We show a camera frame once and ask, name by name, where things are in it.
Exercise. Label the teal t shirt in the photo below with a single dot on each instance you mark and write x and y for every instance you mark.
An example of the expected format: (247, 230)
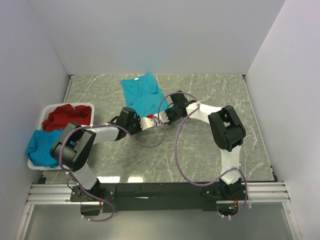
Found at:
(39, 148)
(143, 94)

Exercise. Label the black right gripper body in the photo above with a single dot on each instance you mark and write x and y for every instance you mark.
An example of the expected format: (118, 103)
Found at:
(173, 115)

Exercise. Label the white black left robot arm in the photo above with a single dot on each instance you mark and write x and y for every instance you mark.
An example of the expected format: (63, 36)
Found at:
(73, 147)

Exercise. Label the red t shirt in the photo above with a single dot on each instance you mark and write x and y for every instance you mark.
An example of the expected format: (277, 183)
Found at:
(65, 114)

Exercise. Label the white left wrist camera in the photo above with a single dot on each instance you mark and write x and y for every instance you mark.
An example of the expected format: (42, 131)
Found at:
(148, 122)

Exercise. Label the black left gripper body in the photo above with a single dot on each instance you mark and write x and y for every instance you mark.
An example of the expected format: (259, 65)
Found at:
(134, 127)

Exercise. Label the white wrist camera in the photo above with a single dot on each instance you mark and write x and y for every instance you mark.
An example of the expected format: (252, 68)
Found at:
(148, 122)
(161, 117)

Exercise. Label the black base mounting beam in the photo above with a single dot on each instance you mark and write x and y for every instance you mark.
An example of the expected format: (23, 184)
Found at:
(168, 196)

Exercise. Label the white plastic laundry basket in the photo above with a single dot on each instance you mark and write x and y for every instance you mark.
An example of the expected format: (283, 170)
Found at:
(48, 109)

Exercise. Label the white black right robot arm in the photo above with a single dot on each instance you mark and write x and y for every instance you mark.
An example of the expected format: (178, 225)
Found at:
(228, 134)

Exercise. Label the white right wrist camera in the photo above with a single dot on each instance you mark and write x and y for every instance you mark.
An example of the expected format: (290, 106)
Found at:
(161, 117)

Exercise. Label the teal t shirt in basket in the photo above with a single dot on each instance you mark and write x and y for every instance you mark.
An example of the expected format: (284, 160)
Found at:
(39, 148)

